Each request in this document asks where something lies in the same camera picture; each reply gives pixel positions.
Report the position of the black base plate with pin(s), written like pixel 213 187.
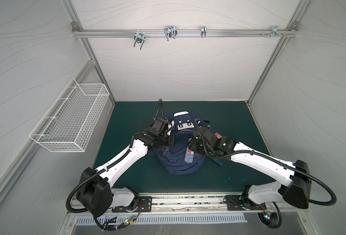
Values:
pixel 234 202
pixel 142 204

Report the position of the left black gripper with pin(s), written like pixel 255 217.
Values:
pixel 167 139

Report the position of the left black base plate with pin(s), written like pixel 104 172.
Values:
pixel 142 204

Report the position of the metal bracket with screws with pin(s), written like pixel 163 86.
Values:
pixel 274 33

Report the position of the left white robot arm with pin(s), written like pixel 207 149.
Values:
pixel 95 192

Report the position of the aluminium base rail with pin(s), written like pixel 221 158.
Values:
pixel 212 202

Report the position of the small metal hook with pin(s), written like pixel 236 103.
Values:
pixel 203 31

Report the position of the red booklet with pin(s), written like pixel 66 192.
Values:
pixel 219 136

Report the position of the white slotted cable duct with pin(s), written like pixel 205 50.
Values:
pixel 152 219

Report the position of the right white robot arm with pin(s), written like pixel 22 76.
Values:
pixel 292 181

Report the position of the aluminium cross bar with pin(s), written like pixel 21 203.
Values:
pixel 181 33

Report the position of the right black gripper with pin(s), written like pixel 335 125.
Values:
pixel 195 144

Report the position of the white wire basket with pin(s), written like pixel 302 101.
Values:
pixel 70 122

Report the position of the metal double hook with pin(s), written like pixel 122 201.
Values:
pixel 170 32

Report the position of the navy blue backpack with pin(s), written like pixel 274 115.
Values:
pixel 172 158

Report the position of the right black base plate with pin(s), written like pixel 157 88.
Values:
pixel 234 202

